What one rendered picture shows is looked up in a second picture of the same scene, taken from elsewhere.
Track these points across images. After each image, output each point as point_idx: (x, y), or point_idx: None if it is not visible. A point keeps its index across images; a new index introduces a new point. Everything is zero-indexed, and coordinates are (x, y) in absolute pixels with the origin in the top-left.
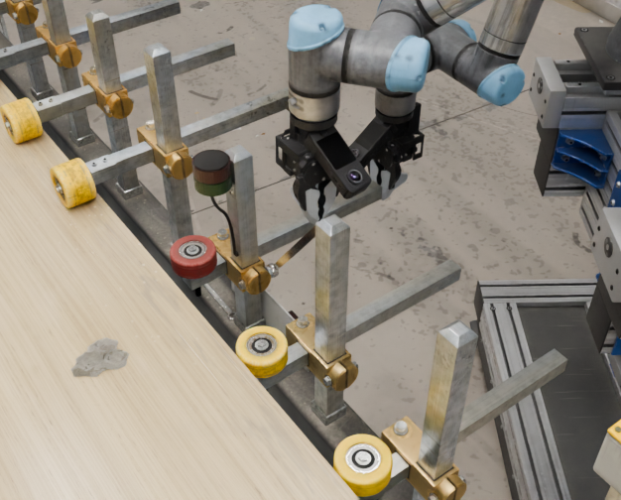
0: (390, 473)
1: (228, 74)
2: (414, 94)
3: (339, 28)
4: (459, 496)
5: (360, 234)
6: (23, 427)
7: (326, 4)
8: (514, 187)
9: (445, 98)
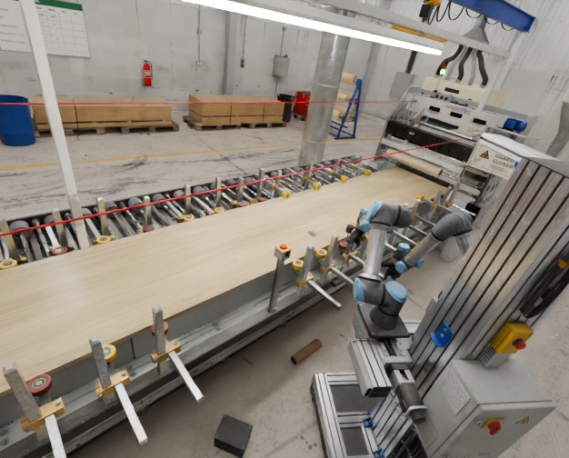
0: (296, 267)
1: None
2: (397, 260)
3: (364, 212)
4: (298, 286)
5: None
6: (296, 227)
7: None
8: None
9: (551, 395)
